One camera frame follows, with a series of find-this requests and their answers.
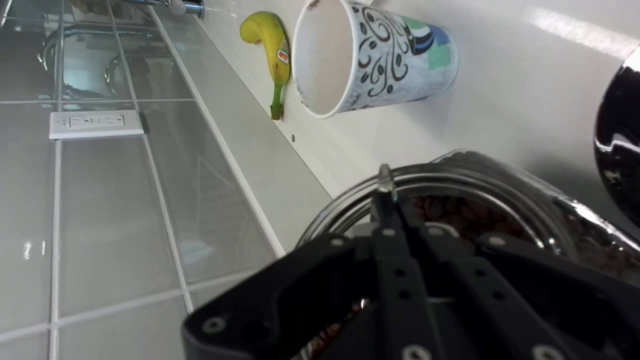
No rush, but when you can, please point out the white light switch plate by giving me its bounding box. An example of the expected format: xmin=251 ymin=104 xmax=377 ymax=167
xmin=49 ymin=110 xmax=144 ymax=139

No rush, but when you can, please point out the black jar lid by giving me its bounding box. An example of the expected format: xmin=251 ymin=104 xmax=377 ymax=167
xmin=595 ymin=48 xmax=640 ymax=224

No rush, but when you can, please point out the glass jar of coffee beans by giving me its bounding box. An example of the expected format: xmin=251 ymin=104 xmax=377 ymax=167
xmin=298 ymin=149 xmax=640 ymax=286

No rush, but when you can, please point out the patterned paper cup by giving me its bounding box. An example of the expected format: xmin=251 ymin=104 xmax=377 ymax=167
xmin=292 ymin=0 xmax=458 ymax=118

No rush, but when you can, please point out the yellow banana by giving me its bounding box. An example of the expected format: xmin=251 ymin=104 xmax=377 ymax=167
xmin=240 ymin=9 xmax=292 ymax=119

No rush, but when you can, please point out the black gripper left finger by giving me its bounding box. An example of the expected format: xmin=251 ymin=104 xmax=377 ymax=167
xmin=182 ymin=236 xmax=375 ymax=360

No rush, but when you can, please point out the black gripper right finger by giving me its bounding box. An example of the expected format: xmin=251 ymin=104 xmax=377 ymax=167
xmin=413 ymin=224 xmax=640 ymax=360

